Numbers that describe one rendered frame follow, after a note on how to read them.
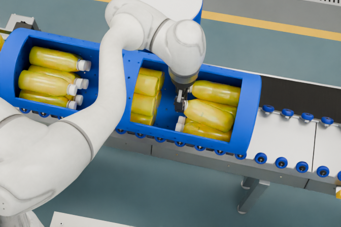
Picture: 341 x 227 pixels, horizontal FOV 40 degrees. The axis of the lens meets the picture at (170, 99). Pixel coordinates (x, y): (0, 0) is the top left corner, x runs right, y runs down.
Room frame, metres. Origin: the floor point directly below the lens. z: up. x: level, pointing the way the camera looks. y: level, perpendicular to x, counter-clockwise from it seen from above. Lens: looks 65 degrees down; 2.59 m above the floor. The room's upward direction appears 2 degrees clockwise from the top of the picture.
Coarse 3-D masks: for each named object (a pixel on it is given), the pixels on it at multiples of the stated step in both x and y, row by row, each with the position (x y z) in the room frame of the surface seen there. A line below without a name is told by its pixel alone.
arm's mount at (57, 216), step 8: (56, 216) 0.28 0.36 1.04; (64, 216) 0.28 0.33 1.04; (72, 216) 0.28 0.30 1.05; (80, 216) 0.28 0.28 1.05; (56, 224) 0.25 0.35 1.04; (64, 224) 0.25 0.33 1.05; (72, 224) 0.26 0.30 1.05; (80, 224) 0.26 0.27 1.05; (88, 224) 0.26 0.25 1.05; (96, 224) 0.26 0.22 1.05; (104, 224) 0.26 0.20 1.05; (112, 224) 0.26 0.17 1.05; (120, 224) 0.26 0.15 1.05
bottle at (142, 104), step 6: (138, 96) 0.68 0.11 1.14; (144, 96) 0.68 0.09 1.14; (150, 96) 0.68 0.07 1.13; (132, 102) 0.65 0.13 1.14; (138, 102) 0.65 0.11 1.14; (144, 102) 0.65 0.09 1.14; (150, 102) 0.65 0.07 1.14; (132, 108) 0.64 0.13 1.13; (138, 108) 0.64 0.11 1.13; (144, 108) 0.64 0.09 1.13; (150, 108) 0.63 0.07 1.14; (144, 114) 0.62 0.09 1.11; (150, 114) 0.62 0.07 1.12
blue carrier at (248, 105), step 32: (32, 32) 0.88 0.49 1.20; (0, 64) 0.74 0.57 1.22; (96, 64) 0.86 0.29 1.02; (128, 64) 0.75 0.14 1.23; (160, 64) 0.84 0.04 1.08; (0, 96) 0.66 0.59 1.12; (96, 96) 0.76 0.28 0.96; (128, 96) 0.64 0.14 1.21; (192, 96) 0.76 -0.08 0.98; (256, 96) 0.65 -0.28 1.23; (128, 128) 0.58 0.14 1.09; (160, 128) 0.57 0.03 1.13
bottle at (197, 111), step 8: (192, 104) 0.63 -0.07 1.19; (200, 104) 0.63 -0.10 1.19; (208, 104) 0.65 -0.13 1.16; (184, 112) 0.61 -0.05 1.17; (192, 112) 0.61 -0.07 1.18; (200, 112) 0.61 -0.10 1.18; (208, 112) 0.61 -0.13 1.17; (216, 112) 0.62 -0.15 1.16; (224, 112) 0.63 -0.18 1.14; (192, 120) 0.59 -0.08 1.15; (200, 120) 0.59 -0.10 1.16; (208, 120) 0.59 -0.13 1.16; (216, 120) 0.59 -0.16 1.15; (224, 120) 0.60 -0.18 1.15; (232, 120) 0.60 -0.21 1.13; (216, 128) 0.58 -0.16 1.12; (224, 128) 0.58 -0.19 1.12
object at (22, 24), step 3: (21, 21) 1.06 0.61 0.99; (24, 21) 1.06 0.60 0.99; (15, 24) 1.04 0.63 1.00; (18, 24) 1.04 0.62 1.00; (21, 24) 1.04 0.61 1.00; (24, 24) 1.04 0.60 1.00; (27, 24) 1.04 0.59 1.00; (30, 24) 1.04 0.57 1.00; (15, 27) 1.03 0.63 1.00; (18, 27) 1.03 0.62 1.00; (21, 27) 1.03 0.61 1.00; (24, 27) 1.03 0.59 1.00; (27, 27) 1.03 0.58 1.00; (30, 27) 1.03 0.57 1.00
